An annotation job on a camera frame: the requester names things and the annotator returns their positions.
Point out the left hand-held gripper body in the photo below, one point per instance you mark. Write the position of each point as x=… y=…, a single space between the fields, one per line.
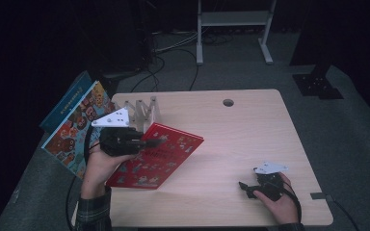
x=120 y=142

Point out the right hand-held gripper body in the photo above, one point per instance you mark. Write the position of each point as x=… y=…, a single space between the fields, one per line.
x=271 y=187

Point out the red picture book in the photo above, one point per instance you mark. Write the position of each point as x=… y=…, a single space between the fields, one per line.
x=173 y=150

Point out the clear folding book rack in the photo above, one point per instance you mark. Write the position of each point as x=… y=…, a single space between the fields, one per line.
x=144 y=110

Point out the light blue animal picture book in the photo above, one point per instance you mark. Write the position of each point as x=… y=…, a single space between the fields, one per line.
x=67 y=141

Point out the dark blue monster picture book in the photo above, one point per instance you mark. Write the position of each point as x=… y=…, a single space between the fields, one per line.
x=66 y=106

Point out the person's right hand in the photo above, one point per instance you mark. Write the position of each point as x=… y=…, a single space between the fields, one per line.
x=285 y=208

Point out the person's left hand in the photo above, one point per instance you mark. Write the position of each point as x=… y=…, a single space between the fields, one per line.
x=98 y=173

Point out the grey tape strip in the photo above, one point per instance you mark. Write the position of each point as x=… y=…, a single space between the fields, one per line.
x=318 y=195

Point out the black stand base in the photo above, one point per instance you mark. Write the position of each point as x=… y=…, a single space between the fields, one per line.
x=112 y=82
x=318 y=83

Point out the white metal stand frame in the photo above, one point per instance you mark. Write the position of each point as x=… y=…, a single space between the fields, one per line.
x=234 y=18

